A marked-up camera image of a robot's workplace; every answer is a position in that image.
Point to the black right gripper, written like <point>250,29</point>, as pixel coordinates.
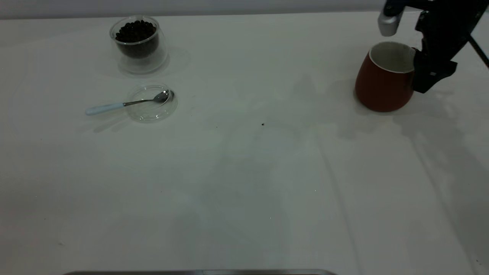
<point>447,26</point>

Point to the red ceramic mug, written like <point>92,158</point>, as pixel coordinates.
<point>382,88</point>

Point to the clear round glass saucer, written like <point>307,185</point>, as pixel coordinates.
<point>153,113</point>

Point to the dark coffee beans heap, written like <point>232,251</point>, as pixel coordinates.
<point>135,36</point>

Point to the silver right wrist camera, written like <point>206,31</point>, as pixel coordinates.
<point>389,25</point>

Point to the clear double-wall glass cup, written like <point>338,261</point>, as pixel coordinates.
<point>142,67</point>

